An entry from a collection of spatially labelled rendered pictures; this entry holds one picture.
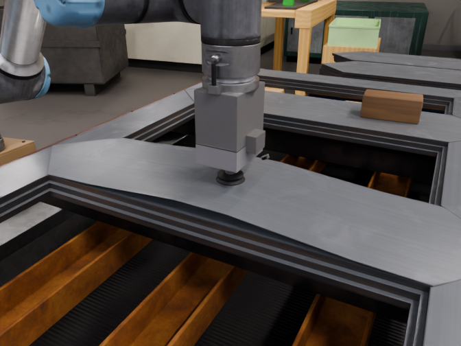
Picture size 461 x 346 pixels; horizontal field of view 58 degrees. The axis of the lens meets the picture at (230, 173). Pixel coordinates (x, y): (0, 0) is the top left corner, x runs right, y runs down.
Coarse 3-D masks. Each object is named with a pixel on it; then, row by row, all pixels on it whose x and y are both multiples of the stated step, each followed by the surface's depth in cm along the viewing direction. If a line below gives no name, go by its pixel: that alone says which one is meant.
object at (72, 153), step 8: (80, 144) 77; (88, 144) 77; (96, 144) 77; (104, 144) 77; (56, 152) 74; (64, 152) 74; (72, 152) 74; (80, 152) 74; (88, 152) 74; (56, 160) 71; (64, 160) 71; (72, 160) 71; (48, 168) 68; (56, 168) 68
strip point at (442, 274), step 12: (444, 216) 55; (456, 216) 55; (444, 228) 52; (456, 228) 52; (444, 240) 50; (456, 240) 50; (444, 252) 48; (456, 252) 48; (444, 264) 46; (456, 264) 46; (444, 276) 44; (456, 276) 44
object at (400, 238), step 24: (384, 192) 60; (384, 216) 54; (408, 216) 55; (432, 216) 55; (384, 240) 50; (408, 240) 50; (432, 240) 50; (384, 264) 46; (408, 264) 46; (432, 264) 46
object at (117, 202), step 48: (432, 96) 107; (384, 144) 83; (432, 144) 80; (48, 192) 65; (96, 192) 62; (432, 192) 65; (192, 240) 55; (240, 240) 52; (288, 240) 50; (384, 288) 45
